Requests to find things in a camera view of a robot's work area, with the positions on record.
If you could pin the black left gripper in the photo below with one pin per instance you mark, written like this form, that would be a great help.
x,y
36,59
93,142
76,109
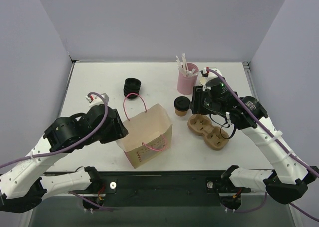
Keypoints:
x,y
115,126

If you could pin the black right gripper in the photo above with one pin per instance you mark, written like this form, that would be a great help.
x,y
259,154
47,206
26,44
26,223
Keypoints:
x,y
197,100

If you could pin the black cup lid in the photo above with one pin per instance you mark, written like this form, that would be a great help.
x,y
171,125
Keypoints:
x,y
182,103

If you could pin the brown paper coffee cup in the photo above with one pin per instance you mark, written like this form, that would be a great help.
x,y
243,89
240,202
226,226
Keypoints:
x,y
181,113

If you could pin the pink and cream paper bag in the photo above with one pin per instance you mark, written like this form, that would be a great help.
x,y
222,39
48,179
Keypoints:
x,y
149,133

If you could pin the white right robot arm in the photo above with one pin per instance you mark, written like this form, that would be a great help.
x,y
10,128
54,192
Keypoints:
x,y
288,180

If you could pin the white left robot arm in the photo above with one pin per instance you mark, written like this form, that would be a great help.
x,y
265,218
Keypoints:
x,y
25,186

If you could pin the pink cylindrical holder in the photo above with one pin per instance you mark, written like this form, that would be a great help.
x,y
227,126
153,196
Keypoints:
x,y
185,84

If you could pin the stack of brown paper cups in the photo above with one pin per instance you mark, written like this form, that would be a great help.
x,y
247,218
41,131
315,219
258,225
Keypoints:
x,y
204,79

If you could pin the brown cardboard cup carrier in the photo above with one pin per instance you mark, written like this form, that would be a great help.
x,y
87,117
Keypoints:
x,y
212,135

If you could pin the white wrapped straws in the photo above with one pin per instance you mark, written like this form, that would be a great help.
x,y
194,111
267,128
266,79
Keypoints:
x,y
185,68

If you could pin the stack of black cup lids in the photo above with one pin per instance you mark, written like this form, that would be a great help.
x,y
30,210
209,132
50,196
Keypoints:
x,y
131,85

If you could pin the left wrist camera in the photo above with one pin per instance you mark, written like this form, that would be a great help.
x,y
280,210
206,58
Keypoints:
x,y
95,100

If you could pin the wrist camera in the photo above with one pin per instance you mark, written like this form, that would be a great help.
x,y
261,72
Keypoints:
x,y
214,81
95,100

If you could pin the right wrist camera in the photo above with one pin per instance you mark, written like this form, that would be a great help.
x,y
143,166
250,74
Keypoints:
x,y
214,81

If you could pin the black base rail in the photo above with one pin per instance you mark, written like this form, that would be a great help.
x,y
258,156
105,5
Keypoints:
x,y
166,188

